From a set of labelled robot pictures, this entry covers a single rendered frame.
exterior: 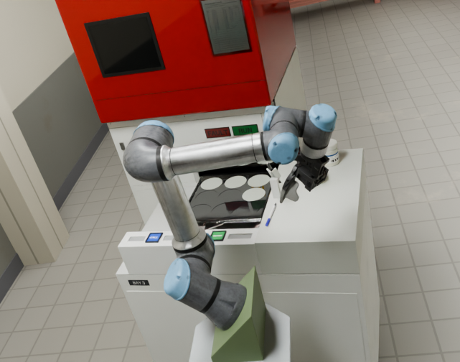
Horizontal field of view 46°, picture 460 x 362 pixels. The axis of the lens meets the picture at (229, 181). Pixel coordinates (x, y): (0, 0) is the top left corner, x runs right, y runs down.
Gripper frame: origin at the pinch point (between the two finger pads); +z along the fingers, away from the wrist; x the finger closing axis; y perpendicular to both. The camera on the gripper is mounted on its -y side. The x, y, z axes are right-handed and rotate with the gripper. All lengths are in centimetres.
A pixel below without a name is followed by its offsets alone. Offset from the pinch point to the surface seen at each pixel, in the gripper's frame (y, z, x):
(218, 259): -12.8, 39.1, -17.4
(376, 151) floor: -54, 158, 197
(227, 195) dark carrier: -39, 51, 13
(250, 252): -4.6, 31.6, -10.3
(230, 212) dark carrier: -29, 46, 5
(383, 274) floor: 19, 122, 86
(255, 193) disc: -30, 46, 20
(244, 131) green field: -53, 36, 34
